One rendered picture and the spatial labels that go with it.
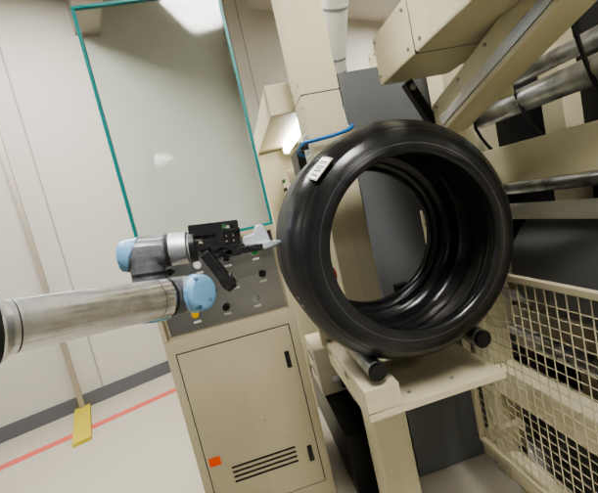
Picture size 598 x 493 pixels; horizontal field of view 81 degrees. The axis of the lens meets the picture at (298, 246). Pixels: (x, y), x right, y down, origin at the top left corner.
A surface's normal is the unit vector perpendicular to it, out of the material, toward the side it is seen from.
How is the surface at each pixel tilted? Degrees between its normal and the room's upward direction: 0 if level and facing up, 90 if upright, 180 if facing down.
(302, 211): 69
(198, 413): 90
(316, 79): 90
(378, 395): 90
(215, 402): 90
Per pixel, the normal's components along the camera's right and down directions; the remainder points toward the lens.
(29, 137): 0.51, -0.02
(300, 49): 0.18, 0.07
